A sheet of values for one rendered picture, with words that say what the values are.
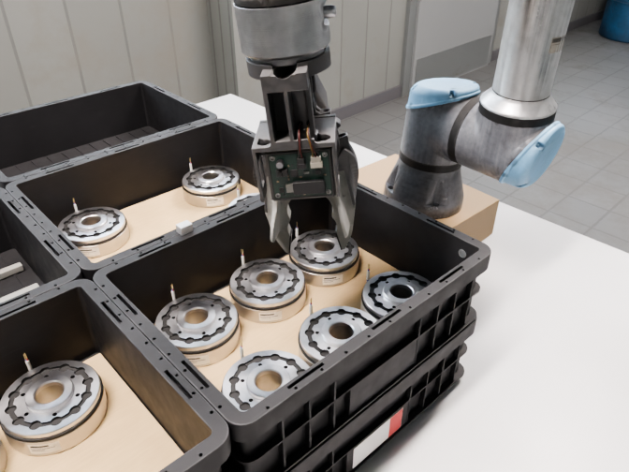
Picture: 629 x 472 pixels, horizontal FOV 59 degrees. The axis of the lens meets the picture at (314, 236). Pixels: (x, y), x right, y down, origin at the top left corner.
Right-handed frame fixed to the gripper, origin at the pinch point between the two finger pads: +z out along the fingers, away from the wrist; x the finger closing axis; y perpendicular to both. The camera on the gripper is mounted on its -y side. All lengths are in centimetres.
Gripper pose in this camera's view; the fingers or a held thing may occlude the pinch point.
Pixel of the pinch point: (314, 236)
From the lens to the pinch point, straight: 59.6
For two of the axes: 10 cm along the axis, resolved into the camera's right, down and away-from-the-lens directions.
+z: 1.1, 8.3, 5.5
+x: 9.9, -0.7, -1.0
